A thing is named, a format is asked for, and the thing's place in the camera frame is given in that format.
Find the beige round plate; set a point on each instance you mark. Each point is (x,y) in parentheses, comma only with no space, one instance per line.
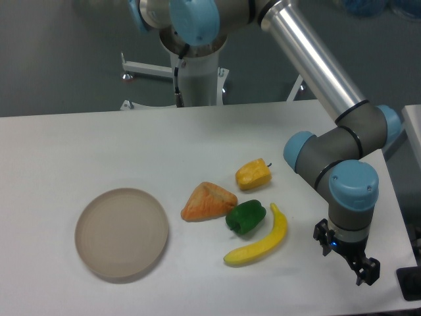
(121,234)

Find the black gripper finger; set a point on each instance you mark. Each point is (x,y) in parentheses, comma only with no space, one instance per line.
(324,236)
(366,269)

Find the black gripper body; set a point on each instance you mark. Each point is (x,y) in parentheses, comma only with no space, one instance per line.
(350,244)

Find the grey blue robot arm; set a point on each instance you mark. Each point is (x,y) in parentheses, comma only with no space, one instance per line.
(331,163)

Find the orange triangular bread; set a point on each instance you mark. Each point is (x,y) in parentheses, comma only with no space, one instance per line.
(208,201)

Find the yellow bell pepper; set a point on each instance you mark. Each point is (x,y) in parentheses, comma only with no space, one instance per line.
(253,174)

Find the black device at right edge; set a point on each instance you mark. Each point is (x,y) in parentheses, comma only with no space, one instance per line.
(409,282)

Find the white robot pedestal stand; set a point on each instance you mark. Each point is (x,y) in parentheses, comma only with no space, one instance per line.
(197,77)

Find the green bell pepper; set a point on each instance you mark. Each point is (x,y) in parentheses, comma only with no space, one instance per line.
(245,216)

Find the yellow banana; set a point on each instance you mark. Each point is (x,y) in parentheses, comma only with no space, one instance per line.
(257,250)

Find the blue bundle top right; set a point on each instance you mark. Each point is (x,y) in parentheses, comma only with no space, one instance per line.
(409,10)

